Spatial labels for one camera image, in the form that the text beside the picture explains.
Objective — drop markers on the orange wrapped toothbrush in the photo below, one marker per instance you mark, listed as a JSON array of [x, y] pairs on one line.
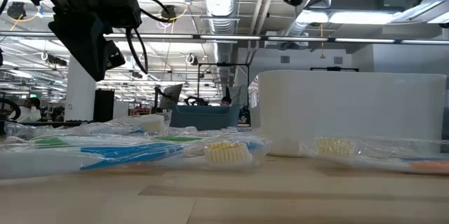
[[335, 146]]

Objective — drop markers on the white pillar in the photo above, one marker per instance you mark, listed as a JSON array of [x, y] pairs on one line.
[[80, 94]]

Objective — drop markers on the teal plastic bin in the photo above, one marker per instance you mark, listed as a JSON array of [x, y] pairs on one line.
[[203, 118]]

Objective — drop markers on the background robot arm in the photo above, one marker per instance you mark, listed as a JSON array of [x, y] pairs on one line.
[[196, 100]]

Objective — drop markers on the white plastic bin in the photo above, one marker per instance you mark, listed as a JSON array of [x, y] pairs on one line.
[[350, 111]]

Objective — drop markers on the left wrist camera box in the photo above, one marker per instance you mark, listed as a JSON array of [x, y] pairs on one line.
[[121, 10]]

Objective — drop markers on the person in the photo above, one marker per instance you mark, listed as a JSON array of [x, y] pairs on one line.
[[28, 113], [225, 102]]

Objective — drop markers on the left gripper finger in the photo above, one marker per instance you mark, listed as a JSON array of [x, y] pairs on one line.
[[115, 55], [84, 48]]

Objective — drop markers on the blue toothbrush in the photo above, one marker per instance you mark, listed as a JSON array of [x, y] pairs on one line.
[[133, 153], [151, 124]]

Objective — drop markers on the black cabinet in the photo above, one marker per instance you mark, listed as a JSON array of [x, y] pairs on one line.
[[103, 106]]

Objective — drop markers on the background monitor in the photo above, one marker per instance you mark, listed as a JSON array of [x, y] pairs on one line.
[[173, 94]]

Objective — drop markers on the long ceiling light bar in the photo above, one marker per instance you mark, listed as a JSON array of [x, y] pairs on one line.
[[298, 39]]

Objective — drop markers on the green toothbrush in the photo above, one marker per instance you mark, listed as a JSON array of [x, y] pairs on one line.
[[52, 142], [175, 139]]

